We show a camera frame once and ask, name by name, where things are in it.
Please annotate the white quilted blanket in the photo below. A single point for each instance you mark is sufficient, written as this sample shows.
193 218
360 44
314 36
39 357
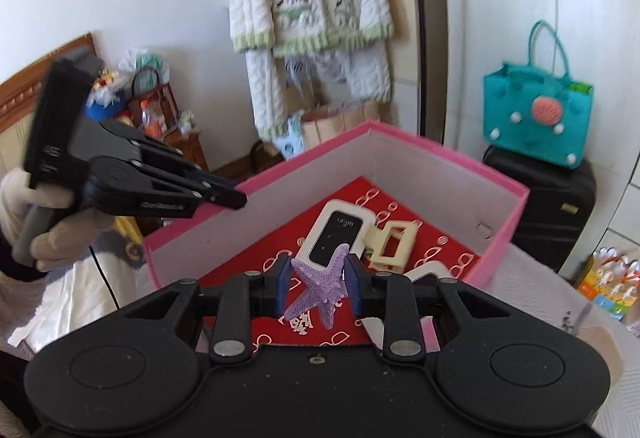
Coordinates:
535 289

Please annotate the brown paper bag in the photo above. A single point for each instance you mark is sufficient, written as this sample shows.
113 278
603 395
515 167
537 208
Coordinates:
325 123

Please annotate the gloved left hand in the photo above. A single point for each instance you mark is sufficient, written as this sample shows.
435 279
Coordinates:
39 225

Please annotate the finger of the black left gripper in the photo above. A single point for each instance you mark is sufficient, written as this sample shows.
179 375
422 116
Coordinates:
134 189
161 161

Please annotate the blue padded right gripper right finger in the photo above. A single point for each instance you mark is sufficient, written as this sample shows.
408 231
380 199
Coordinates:
353 274

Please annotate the teal felt handbag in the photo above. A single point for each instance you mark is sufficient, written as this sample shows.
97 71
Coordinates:
530 111

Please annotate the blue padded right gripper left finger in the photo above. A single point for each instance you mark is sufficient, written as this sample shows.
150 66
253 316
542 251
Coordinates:
281 272

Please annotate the blue flower gift box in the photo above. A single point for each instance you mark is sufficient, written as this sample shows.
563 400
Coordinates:
107 96

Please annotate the cream hair claw clip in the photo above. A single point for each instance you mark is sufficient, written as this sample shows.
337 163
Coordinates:
389 249

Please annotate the pink storage box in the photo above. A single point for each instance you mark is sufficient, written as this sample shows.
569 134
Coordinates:
472 203

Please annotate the black suitcase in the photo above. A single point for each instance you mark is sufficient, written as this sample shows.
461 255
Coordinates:
559 205

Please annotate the orange cap bottle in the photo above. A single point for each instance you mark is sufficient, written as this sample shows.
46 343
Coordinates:
152 119

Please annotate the white green knit cardigan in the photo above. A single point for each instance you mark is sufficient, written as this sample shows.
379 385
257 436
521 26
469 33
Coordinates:
346 38

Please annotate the wooden headboard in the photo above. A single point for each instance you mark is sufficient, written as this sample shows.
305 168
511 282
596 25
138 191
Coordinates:
19 95

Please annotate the colourful gift box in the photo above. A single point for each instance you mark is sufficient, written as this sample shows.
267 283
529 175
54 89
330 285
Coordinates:
611 281

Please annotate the white wifi router device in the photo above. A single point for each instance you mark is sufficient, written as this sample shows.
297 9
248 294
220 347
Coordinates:
339 223

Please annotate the wooden nightstand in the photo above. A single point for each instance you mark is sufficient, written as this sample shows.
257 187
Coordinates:
189 144

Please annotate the purple starfish hair clip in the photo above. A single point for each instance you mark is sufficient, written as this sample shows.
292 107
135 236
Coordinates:
324 288

